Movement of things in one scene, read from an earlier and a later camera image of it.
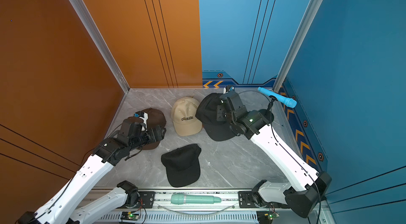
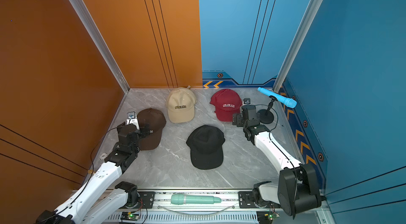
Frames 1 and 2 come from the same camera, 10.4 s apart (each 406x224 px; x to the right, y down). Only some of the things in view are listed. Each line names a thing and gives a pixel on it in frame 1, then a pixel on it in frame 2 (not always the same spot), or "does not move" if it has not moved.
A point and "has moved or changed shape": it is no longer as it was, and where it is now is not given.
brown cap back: (155, 118) does not move
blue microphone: (291, 102) does not move
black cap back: (206, 113) → (205, 143)
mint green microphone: (180, 199) does not move
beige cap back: (183, 114) has moved or changed shape
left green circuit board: (132, 216) does not move
